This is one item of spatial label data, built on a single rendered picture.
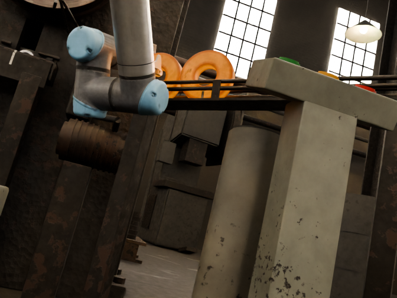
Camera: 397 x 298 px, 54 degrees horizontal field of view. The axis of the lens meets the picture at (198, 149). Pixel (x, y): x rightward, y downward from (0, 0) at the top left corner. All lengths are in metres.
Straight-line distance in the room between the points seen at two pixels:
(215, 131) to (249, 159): 5.00
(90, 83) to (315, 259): 0.57
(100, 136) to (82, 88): 0.27
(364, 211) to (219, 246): 2.65
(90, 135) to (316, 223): 0.71
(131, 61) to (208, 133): 4.91
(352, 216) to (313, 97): 2.71
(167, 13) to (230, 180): 1.01
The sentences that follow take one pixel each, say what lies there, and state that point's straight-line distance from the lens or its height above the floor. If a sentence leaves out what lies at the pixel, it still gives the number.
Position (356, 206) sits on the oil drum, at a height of 0.78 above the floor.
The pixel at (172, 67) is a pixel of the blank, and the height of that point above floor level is 0.74.
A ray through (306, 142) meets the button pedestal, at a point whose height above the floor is 0.47.
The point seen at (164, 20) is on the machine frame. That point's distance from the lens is 1.62.
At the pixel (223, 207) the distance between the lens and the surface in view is 0.73.
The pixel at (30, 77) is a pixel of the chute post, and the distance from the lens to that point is 1.34.
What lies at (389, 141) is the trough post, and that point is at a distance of 0.97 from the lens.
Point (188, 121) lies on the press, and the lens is 5.57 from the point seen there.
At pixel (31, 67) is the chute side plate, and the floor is 0.67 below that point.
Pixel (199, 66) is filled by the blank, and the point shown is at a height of 0.75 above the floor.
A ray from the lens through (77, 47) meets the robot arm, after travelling 0.89.
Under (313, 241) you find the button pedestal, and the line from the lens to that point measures 0.62.
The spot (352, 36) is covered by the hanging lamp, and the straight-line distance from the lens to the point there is 7.95.
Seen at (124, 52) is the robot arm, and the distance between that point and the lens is 0.80.
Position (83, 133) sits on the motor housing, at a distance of 1.13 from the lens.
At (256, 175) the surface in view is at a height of 0.42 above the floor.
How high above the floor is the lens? 0.30
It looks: 12 degrees up
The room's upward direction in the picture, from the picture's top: 14 degrees clockwise
